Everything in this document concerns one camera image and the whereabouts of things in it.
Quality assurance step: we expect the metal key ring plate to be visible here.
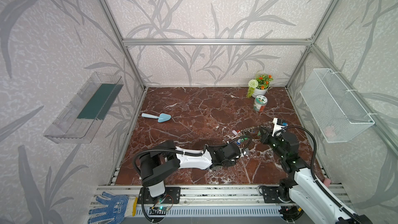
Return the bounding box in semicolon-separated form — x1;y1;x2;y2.
232;126;261;145

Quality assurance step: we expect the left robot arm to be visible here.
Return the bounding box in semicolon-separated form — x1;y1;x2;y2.
133;135;252;198

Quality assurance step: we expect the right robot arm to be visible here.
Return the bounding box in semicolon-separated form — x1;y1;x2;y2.
259;127;372;224

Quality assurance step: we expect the small printed jar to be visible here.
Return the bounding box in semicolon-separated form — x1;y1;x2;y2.
254;95;268;112

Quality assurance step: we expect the purple pink toy shovel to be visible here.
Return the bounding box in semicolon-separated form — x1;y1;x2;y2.
323;178;331;188

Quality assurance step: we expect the potted artificial flower plant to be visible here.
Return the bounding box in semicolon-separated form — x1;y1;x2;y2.
246;74;274;98

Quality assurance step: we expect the light blue toy shovel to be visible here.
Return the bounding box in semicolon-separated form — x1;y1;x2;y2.
142;113;172;123

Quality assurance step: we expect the blue dotted work glove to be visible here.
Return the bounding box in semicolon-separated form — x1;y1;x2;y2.
87;191;134;224

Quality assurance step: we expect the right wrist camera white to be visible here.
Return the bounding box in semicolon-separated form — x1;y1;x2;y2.
272;118;288;138

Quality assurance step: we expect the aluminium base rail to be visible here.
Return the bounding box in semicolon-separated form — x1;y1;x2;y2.
90;184;352;218

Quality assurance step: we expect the white wire mesh basket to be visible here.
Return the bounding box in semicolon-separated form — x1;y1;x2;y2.
301;68;375;143

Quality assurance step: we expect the clear plastic wall shelf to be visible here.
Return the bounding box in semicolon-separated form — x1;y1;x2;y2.
44;72;124;144

